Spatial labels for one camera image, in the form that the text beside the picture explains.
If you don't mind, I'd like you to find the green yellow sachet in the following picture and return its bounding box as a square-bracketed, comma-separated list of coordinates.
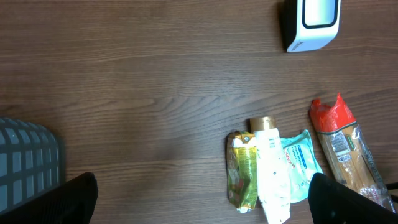
[226, 131, 258, 213]

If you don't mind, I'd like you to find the grey plastic mesh basket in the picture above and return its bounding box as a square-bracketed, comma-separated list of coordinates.
[1, 117, 65, 214]

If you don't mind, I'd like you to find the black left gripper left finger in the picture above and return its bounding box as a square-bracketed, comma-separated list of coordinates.
[1, 172, 98, 224]

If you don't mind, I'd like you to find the white tube gold cap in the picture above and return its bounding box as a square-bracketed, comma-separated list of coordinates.
[250, 116, 290, 224]

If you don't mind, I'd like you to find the orange spaghetti pack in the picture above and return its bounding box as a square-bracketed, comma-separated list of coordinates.
[309, 95, 396, 212]

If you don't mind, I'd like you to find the teal wet wipes pack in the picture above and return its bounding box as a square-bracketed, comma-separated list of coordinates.
[281, 129, 323, 203]

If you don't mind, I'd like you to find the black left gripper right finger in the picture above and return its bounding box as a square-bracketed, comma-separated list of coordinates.
[308, 173, 397, 224]

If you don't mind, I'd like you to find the white barcode scanner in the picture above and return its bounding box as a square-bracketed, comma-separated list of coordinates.
[281, 0, 341, 53]

